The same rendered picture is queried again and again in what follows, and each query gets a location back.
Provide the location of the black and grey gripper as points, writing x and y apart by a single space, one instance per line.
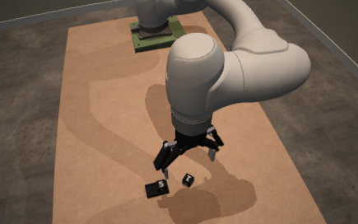
171 150

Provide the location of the black cube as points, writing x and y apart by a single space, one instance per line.
161 185
188 180

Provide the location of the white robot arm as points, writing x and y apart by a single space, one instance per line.
200 80

